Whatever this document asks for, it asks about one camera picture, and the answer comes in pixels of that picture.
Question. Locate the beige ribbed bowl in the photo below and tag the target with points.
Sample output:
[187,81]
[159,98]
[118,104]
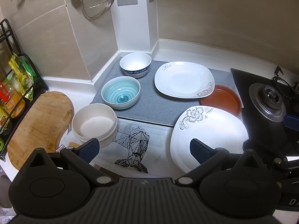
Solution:
[95,121]

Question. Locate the white bowl blue pattern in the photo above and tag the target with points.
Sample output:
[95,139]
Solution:
[136,64]

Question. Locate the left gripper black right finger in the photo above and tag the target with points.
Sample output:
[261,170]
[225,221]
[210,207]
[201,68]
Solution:
[209,157]

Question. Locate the orange sauce jar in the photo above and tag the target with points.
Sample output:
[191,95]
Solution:
[10,100]

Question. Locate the grey drying mat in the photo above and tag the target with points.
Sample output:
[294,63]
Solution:
[155,107]

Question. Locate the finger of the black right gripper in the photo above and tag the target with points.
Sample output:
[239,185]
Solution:
[291,122]

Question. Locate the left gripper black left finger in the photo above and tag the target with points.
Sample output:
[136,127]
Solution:
[83,154]

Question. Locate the white square plate floral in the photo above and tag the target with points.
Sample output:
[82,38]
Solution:
[185,80]

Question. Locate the black gas stove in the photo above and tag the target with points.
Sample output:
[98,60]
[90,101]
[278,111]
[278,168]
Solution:
[266,102]

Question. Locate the brown round plate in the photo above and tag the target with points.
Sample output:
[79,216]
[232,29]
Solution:
[223,98]

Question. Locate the yellow green snack packet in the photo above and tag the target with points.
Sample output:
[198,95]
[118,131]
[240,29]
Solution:
[25,76]

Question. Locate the white geometric print cloth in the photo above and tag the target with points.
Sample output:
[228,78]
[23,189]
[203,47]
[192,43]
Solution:
[139,151]

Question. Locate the white floral plate front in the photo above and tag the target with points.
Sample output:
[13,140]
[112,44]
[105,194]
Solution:
[212,126]

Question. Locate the wooden cutting board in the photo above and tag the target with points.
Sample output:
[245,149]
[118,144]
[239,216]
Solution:
[42,127]

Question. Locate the turquoise spiral bowl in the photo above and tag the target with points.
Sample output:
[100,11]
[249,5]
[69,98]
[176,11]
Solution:
[121,93]

